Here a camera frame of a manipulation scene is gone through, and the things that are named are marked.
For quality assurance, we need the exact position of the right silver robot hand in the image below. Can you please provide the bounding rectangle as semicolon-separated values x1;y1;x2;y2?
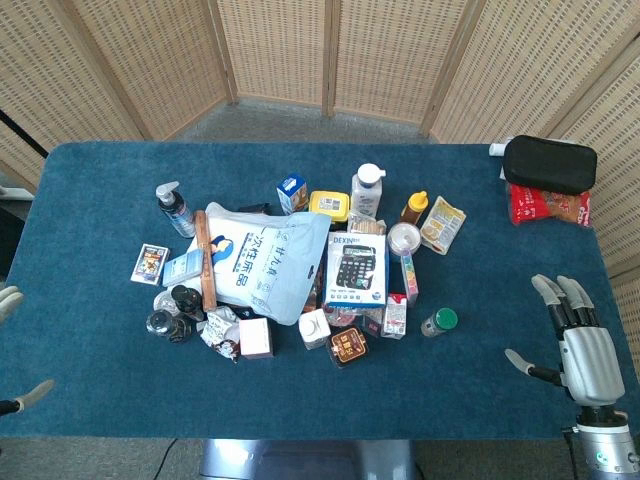
504;273;627;407

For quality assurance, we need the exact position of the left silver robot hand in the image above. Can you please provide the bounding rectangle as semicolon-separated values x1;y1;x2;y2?
0;285;56;417

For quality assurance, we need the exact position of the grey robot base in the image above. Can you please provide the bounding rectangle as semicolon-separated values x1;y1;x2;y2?
198;438;419;480

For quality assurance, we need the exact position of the green cap jar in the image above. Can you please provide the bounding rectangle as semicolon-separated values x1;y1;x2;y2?
420;307;459;338

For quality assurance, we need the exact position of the grey pump spray bottle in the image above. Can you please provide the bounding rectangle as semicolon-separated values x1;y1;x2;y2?
155;181;197;240

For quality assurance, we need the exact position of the amber sauce bottle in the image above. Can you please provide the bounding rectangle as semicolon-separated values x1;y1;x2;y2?
399;190;430;226

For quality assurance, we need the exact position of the white pump sanitizer bottle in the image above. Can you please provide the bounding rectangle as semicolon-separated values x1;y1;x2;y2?
349;162;387;219

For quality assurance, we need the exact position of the black round jar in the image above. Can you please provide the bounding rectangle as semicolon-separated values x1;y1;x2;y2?
145;309;197;345

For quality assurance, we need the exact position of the clear plastic round container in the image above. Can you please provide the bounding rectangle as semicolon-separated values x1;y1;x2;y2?
152;289;177;315

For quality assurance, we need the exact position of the playing card box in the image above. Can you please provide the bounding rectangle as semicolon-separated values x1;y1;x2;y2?
129;243;171;287

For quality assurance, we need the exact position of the red snack bag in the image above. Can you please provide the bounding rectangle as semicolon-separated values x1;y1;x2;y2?
507;182;593;228

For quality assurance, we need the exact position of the light blue tissue pack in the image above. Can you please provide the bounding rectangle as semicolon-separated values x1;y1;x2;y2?
161;248;205;288

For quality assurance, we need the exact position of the colourful pastel strip box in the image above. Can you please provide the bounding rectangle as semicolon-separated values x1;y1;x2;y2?
399;249;420;308

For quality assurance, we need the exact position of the yellow white snack packet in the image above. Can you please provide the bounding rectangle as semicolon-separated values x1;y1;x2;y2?
419;195;468;256

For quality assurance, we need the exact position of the black zipper pouch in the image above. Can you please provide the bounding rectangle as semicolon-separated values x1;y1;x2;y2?
502;134;599;196

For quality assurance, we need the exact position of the red white drink carton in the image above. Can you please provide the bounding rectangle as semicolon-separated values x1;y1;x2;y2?
380;293;409;341

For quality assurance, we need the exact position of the crumpled white wrapper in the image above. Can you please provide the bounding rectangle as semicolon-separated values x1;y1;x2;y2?
199;305;242;363

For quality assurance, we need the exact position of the brown wooden stick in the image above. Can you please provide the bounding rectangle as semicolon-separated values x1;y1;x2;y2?
193;209;218;313

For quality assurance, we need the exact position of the pink white cube box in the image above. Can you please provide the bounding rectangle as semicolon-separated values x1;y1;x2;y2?
238;316;276;361

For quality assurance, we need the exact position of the dark brown snack box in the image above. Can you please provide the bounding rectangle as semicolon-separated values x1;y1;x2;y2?
326;325;370;370

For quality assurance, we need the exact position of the red transparent packet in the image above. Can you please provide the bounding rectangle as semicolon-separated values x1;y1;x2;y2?
322;302;384;339

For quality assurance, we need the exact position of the blue calculator box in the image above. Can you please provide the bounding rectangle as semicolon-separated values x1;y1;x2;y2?
323;231;389;308

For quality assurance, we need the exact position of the light blue plastic bag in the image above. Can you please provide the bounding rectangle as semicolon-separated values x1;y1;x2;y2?
182;201;333;327

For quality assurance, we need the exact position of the blue table cloth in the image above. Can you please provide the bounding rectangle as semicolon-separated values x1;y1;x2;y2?
0;141;640;441

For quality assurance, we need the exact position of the white square box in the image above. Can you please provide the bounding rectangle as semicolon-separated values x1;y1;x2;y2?
298;308;332;351

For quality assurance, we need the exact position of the yellow lidded container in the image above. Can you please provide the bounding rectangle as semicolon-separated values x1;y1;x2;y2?
308;189;350;224

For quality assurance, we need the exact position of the blue white small carton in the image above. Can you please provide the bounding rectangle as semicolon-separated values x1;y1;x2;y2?
276;172;310;216

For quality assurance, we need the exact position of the woven folding screen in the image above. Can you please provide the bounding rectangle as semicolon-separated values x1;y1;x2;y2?
0;0;640;361

